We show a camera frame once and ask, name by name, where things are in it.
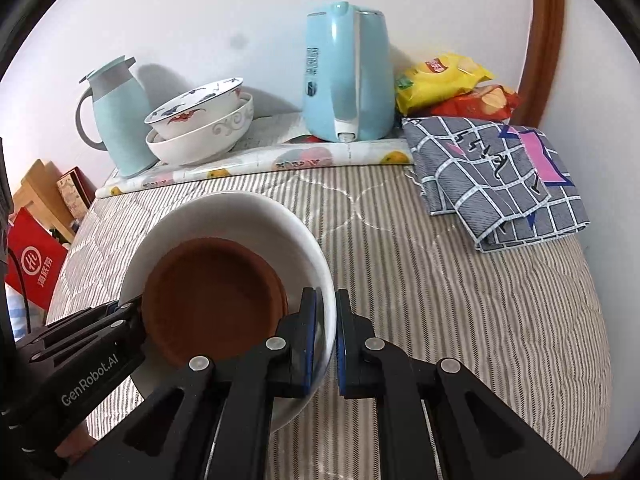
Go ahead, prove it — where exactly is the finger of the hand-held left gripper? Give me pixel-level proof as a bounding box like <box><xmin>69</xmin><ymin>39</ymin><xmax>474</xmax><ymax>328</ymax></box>
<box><xmin>47</xmin><ymin>295</ymin><xmax>147</xmax><ymax>336</ymax></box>
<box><xmin>29</xmin><ymin>316</ymin><xmax>149</xmax><ymax>367</ymax></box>

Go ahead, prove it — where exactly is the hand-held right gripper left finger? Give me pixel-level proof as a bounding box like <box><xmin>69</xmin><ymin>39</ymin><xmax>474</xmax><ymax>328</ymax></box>
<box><xmin>65</xmin><ymin>287</ymin><xmax>318</xmax><ymax>480</ymax></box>

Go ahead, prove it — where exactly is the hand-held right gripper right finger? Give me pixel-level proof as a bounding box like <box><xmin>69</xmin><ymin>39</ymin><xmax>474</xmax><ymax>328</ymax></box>
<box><xmin>335</xmin><ymin>289</ymin><xmax>593</xmax><ymax>480</ymax></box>

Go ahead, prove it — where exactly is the brown plate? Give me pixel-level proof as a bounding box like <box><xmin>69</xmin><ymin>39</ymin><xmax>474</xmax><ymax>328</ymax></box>
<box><xmin>141</xmin><ymin>237</ymin><xmax>290</xmax><ymax>368</ymax></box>

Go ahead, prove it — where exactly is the plain white bowl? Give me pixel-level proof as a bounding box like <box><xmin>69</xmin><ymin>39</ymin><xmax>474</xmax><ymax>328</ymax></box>
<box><xmin>119</xmin><ymin>191</ymin><xmax>335</xmax><ymax>433</ymax></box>

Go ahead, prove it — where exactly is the red paper bag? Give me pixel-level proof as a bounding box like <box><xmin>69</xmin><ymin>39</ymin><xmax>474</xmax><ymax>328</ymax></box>
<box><xmin>5</xmin><ymin>207</ymin><xmax>68</xmax><ymax>311</ymax></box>

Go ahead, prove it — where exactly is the grey striped quilt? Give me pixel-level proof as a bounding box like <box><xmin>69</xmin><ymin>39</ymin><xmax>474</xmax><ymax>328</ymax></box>
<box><xmin>45</xmin><ymin>165</ymin><xmax>613</xmax><ymax>480</ymax></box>

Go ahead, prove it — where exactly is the patterned red box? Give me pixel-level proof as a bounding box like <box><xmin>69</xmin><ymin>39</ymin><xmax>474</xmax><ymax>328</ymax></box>
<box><xmin>56</xmin><ymin>166</ymin><xmax>97</xmax><ymax>221</ymax></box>

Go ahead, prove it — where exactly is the wooden furniture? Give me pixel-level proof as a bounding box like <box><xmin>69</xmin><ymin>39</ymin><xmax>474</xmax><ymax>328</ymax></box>
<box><xmin>10</xmin><ymin>159</ymin><xmax>76</xmax><ymax>246</ymax></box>

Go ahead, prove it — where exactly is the fruit print mat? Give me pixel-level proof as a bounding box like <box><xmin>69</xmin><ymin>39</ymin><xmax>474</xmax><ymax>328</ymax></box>
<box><xmin>95</xmin><ymin>112</ymin><xmax>416</xmax><ymax>200</ymax></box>

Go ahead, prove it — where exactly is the light blue thermos jug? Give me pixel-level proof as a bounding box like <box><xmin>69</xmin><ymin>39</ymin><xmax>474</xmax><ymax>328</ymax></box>
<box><xmin>75</xmin><ymin>56</ymin><xmax>158</xmax><ymax>178</ymax></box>

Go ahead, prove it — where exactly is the large white patterned bowl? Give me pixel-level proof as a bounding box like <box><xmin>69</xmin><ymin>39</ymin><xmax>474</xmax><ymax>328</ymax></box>
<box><xmin>145</xmin><ymin>92</ymin><xmax>255</xmax><ymax>166</ymax></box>

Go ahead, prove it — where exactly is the grey checked cloth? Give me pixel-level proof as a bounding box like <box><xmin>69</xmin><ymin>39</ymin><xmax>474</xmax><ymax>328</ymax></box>
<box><xmin>401</xmin><ymin>116</ymin><xmax>590</xmax><ymax>253</ymax></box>

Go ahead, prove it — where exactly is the blue and red patterned bowl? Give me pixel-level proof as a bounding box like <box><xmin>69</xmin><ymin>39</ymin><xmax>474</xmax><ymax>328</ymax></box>
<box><xmin>144</xmin><ymin>77</ymin><xmax>245</xmax><ymax>140</ymax></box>

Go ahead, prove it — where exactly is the light blue electric kettle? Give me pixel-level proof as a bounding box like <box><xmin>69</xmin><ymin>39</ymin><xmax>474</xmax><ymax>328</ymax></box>
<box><xmin>301</xmin><ymin>1</ymin><xmax>396</xmax><ymax>143</ymax></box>

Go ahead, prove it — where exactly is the yellow chip bag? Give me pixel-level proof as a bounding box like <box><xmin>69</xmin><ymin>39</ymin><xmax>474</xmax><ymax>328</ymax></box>
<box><xmin>395</xmin><ymin>53</ymin><xmax>495</xmax><ymax>116</ymax></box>

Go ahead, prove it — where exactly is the red chip bag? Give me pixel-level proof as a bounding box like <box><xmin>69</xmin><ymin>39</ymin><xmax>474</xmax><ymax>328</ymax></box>
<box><xmin>430</xmin><ymin>84</ymin><xmax>521</xmax><ymax>122</ymax></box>

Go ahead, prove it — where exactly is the black cable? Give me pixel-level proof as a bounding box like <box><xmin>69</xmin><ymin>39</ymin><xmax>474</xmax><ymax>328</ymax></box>
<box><xmin>7</xmin><ymin>247</ymin><xmax>34</xmax><ymax>336</ymax></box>

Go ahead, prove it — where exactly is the brown wooden door frame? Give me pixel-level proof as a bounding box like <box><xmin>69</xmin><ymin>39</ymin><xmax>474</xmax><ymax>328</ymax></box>
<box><xmin>517</xmin><ymin>0</ymin><xmax>566</xmax><ymax>126</ymax></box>

